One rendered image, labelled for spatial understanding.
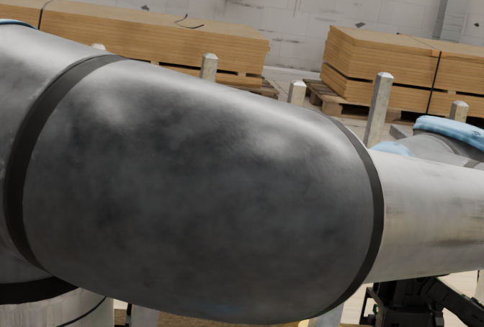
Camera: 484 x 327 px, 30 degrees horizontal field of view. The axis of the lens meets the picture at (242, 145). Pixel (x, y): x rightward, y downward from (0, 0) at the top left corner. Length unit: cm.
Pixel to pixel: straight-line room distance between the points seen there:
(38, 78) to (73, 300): 13
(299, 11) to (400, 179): 807
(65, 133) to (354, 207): 14
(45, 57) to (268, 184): 13
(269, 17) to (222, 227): 815
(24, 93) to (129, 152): 7
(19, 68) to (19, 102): 2
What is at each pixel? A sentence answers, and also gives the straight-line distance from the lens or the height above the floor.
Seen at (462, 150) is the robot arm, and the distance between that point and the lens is 105.
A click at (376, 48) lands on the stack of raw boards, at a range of 748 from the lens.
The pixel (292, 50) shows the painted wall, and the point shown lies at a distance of 864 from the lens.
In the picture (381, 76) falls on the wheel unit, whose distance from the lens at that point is 240.
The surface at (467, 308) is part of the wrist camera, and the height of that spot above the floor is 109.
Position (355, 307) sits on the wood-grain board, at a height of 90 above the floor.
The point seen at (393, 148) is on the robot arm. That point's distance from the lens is 94.
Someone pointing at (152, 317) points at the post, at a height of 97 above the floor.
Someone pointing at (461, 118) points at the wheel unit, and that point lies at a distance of 251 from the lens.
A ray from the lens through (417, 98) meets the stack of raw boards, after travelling 769.
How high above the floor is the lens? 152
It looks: 15 degrees down
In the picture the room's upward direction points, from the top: 10 degrees clockwise
